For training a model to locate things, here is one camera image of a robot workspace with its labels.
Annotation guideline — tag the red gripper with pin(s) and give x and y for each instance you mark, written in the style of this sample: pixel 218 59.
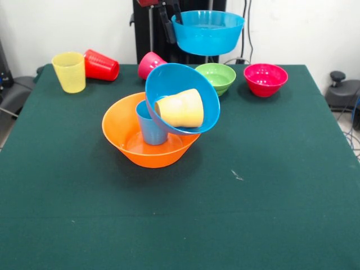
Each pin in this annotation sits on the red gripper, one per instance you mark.
pixel 147 2

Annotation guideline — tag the light blue shallow bowl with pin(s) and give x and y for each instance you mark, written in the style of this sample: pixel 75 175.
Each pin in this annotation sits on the light blue shallow bowl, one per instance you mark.
pixel 208 39

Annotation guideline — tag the pink cup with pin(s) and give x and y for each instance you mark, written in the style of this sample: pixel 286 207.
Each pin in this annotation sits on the pink cup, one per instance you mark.
pixel 149 63

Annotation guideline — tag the large blue bowl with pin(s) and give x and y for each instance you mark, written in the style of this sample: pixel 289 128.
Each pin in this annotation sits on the large blue bowl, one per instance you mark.
pixel 180 78

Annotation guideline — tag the red cup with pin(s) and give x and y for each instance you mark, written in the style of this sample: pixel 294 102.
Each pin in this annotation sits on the red cup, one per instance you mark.
pixel 101 66

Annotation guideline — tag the small yellow orange cup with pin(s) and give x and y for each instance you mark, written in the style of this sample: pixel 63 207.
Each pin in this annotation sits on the small yellow orange cup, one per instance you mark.
pixel 182 109

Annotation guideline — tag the blue cup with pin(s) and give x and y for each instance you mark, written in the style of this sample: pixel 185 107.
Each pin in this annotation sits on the blue cup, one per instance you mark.
pixel 150 132

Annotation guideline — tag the large orange bowl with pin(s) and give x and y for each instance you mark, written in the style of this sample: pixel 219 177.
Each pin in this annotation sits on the large orange bowl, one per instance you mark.
pixel 152 157

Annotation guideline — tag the green bowl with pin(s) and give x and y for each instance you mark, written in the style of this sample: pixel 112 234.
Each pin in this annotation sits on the green bowl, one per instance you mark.
pixel 222 74

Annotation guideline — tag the pink bowl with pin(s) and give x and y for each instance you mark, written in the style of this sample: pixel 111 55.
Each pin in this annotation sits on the pink bowl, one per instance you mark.
pixel 264 84

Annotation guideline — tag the pale yellow cup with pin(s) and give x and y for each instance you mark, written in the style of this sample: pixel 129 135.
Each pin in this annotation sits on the pale yellow cup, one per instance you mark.
pixel 69 76

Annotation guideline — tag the black equipment box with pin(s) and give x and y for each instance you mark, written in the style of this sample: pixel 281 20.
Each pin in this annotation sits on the black equipment box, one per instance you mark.
pixel 4 73

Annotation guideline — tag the dark green table cloth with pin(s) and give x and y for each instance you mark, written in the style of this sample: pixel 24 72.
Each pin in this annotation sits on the dark green table cloth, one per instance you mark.
pixel 168 211

